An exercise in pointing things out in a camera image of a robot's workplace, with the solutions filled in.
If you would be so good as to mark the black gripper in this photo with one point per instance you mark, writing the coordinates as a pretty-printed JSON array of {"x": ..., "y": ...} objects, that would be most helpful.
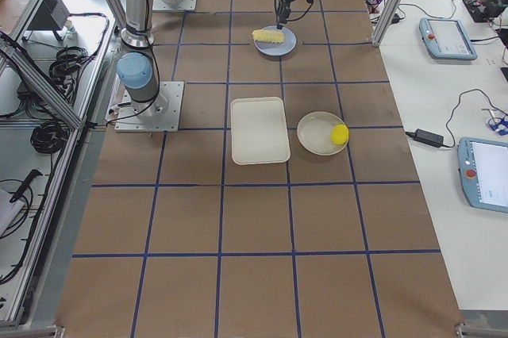
[{"x": 283, "y": 1}]

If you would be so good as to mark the blue plate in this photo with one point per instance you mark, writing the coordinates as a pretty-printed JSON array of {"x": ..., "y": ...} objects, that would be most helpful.
[{"x": 278, "y": 49}]

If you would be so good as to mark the beige round plate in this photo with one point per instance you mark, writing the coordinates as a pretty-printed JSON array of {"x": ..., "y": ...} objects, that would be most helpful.
[{"x": 313, "y": 132}]

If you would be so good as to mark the white rectangular tray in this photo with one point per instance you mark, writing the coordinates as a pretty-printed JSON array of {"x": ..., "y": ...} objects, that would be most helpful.
[{"x": 259, "y": 131}]

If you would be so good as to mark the yellow ball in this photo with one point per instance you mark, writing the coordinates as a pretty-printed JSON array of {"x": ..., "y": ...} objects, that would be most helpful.
[{"x": 339, "y": 134}]

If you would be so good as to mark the far blue teach pendant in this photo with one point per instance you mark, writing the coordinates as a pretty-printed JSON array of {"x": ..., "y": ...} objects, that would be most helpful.
[{"x": 446, "y": 39}]

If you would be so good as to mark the blue teach pendant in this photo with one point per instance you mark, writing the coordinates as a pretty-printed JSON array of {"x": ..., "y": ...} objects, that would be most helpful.
[
  {"x": 446, "y": 39},
  {"x": 483, "y": 173}
]

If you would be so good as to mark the black power adapter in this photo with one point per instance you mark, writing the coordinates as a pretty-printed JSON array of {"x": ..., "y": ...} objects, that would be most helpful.
[{"x": 426, "y": 137}]

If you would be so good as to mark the grey control box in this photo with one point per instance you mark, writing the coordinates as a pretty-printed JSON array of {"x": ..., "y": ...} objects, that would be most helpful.
[{"x": 50, "y": 16}]

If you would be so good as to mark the near blue teach pendant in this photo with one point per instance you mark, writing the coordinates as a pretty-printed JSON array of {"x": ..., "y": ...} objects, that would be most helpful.
[{"x": 483, "y": 173}]

